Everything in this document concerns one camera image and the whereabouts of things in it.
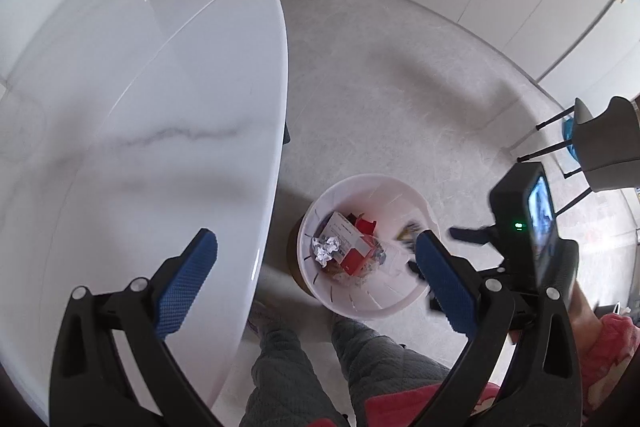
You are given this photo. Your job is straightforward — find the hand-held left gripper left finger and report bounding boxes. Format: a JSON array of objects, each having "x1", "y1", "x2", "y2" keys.
[{"x1": 47, "y1": 228, "x2": 221, "y2": 427}]

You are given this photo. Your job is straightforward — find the white plastic bin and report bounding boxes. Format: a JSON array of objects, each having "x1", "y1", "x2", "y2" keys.
[{"x1": 297, "y1": 174, "x2": 441, "y2": 319}]

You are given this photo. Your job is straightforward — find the person's left leg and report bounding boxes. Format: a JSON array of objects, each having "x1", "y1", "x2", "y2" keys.
[{"x1": 240, "y1": 299, "x2": 351, "y2": 427}]

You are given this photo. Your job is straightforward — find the person's red pink top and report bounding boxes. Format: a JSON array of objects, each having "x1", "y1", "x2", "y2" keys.
[{"x1": 365, "y1": 382, "x2": 501, "y2": 427}]

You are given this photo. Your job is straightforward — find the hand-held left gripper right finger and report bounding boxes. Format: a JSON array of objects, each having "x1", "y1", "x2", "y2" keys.
[{"x1": 415, "y1": 229, "x2": 583, "y2": 427}]

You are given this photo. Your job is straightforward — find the person's right hand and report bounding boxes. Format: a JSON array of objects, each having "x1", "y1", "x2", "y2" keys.
[{"x1": 565, "y1": 282, "x2": 608, "y2": 358}]

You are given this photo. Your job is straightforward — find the person's right forearm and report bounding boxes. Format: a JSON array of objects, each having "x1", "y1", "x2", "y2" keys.
[{"x1": 580, "y1": 311, "x2": 640, "y2": 427}]

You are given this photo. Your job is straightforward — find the clear plastic wrapper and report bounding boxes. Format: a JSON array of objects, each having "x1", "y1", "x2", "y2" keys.
[{"x1": 372, "y1": 239, "x2": 413, "y2": 280}]

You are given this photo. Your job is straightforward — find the foil ball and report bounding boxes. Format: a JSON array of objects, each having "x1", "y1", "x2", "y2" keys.
[{"x1": 311, "y1": 237, "x2": 342, "y2": 265}]

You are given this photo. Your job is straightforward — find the red snack bag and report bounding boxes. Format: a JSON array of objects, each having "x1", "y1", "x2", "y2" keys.
[{"x1": 327, "y1": 247, "x2": 373, "y2": 278}]

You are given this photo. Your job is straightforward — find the beige cupboard with gold handle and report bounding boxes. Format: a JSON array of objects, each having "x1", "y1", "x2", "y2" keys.
[{"x1": 502, "y1": 0, "x2": 640, "y2": 82}]

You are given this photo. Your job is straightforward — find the white paper box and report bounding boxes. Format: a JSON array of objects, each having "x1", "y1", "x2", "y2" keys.
[{"x1": 320, "y1": 212, "x2": 363, "y2": 253}]

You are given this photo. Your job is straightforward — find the blue plastic object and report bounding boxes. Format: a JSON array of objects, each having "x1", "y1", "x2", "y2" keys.
[{"x1": 562, "y1": 117, "x2": 583, "y2": 158}]

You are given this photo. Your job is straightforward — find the grey chair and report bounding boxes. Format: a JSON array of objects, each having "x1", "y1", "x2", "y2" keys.
[{"x1": 515, "y1": 96, "x2": 640, "y2": 218}]

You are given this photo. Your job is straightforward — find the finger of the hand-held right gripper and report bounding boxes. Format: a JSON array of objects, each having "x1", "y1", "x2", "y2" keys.
[
  {"x1": 449, "y1": 224, "x2": 496, "y2": 246},
  {"x1": 406, "y1": 259, "x2": 447, "y2": 314}
]

